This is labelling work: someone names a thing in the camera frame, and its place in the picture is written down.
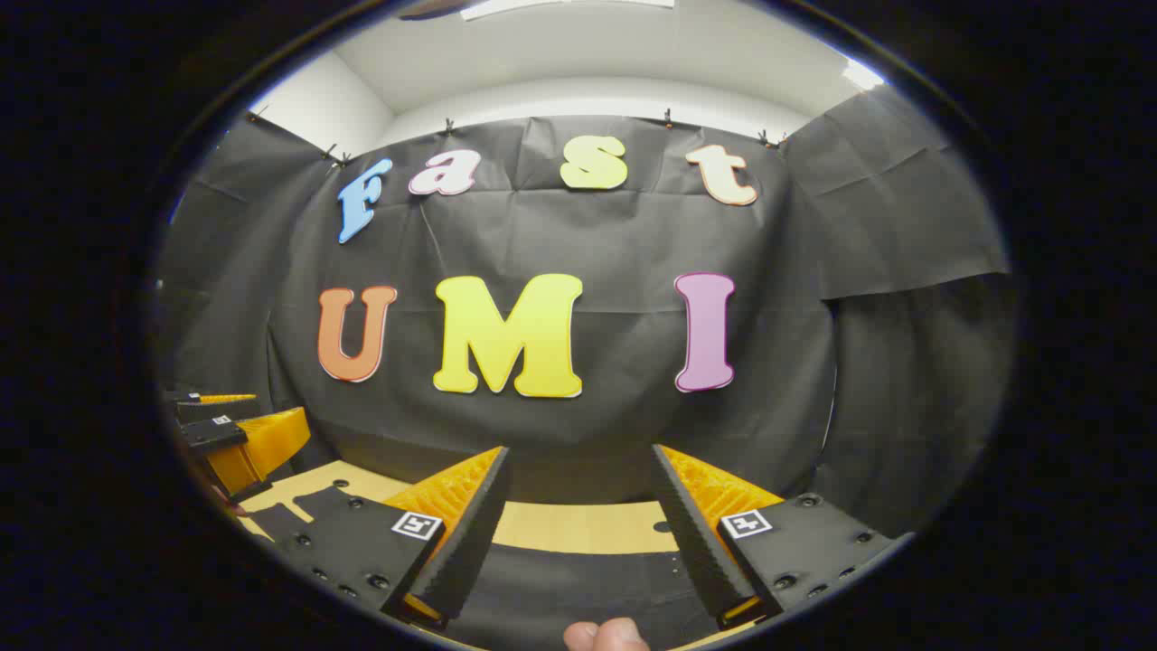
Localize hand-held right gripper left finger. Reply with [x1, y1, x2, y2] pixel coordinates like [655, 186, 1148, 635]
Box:
[271, 445, 513, 627]

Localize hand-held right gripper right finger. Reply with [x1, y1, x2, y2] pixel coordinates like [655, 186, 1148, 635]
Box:
[651, 443, 914, 632]

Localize dark grey jeans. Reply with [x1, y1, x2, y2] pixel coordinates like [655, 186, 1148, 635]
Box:
[242, 486, 724, 650]

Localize black backdrop cloth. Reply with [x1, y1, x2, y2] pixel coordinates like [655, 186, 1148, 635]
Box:
[154, 86, 1018, 543]

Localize ceiling light panel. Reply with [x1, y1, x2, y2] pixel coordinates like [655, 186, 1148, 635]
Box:
[459, 0, 677, 23]
[841, 56, 887, 93]

